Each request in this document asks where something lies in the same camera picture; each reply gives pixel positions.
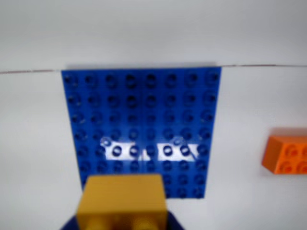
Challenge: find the yellow 2x2 block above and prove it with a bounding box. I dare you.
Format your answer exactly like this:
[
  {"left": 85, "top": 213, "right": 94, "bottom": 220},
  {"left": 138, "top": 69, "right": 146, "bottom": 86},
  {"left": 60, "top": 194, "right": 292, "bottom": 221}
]
[{"left": 76, "top": 174, "right": 169, "bottom": 230}]

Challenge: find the orange 2x4 block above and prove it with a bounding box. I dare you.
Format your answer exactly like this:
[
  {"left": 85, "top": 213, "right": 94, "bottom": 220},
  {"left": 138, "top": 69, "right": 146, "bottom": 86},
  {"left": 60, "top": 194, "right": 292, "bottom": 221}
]
[{"left": 261, "top": 135, "right": 307, "bottom": 175}]

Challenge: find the blue 8x8 base plate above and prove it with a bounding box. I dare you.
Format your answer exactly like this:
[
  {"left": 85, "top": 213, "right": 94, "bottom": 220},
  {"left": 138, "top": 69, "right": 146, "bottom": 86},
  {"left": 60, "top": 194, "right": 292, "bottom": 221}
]
[{"left": 60, "top": 68, "right": 222, "bottom": 200}]

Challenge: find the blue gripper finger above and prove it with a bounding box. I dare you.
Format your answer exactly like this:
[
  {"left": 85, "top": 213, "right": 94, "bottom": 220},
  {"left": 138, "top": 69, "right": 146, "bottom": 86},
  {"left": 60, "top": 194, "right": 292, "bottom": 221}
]
[
  {"left": 59, "top": 213, "right": 80, "bottom": 230},
  {"left": 165, "top": 210, "right": 187, "bottom": 230}
]

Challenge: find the white board sheet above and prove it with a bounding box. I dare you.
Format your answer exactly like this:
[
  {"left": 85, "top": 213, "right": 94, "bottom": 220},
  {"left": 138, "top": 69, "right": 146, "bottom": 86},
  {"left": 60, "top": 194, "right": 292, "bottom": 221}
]
[
  {"left": 0, "top": 0, "right": 307, "bottom": 74},
  {"left": 0, "top": 64, "right": 307, "bottom": 230}
]

